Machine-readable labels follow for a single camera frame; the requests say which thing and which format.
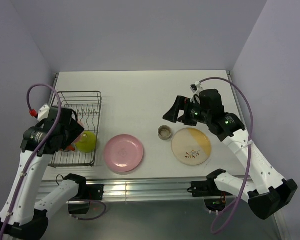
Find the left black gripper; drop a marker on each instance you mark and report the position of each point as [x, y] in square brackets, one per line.
[76, 130]

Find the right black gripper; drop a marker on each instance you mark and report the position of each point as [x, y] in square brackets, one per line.
[181, 103]

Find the orange ceramic mug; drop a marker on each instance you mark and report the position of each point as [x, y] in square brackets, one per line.
[70, 148]

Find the lime green bowl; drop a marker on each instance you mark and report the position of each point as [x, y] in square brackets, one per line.
[87, 142]

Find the speckled ceramic small cup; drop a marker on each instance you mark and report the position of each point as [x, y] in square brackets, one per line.
[164, 132]

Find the pink plastic plate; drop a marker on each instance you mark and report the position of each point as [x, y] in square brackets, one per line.
[123, 153]

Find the pink plastic cup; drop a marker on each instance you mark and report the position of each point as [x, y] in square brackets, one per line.
[80, 130]

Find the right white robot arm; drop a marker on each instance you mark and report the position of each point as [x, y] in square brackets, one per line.
[269, 192]

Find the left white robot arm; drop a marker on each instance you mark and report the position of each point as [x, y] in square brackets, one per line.
[23, 217]

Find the cream floral plate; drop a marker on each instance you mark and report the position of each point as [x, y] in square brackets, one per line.
[191, 147]

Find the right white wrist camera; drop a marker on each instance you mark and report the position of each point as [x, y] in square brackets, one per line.
[196, 88]

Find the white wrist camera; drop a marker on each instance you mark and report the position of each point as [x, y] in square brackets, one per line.
[196, 88]
[42, 113]

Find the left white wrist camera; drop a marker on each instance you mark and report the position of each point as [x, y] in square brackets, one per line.
[42, 113]

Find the wire dish rack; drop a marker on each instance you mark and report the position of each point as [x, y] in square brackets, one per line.
[87, 105]

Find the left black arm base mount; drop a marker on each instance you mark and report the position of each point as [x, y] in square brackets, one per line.
[89, 197]

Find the aluminium table edge rail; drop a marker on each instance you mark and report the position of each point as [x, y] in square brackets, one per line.
[145, 190]

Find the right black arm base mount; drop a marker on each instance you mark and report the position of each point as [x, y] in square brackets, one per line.
[208, 188]

